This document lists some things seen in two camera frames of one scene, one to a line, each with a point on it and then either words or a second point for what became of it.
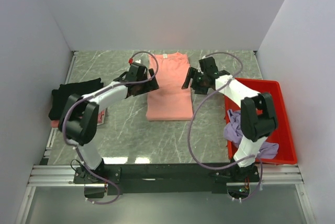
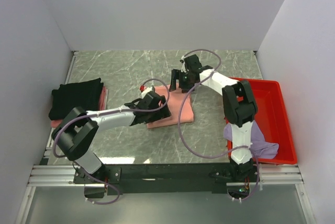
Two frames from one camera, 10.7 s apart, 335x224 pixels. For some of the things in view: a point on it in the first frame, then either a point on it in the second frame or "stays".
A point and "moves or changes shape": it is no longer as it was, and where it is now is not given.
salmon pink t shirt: x=170 y=102 moves or changes shape
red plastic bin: x=282 y=136 stays
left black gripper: x=150 y=85 -> x=161 y=113
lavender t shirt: x=233 y=132 stays
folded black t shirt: x=60 y=94 stays
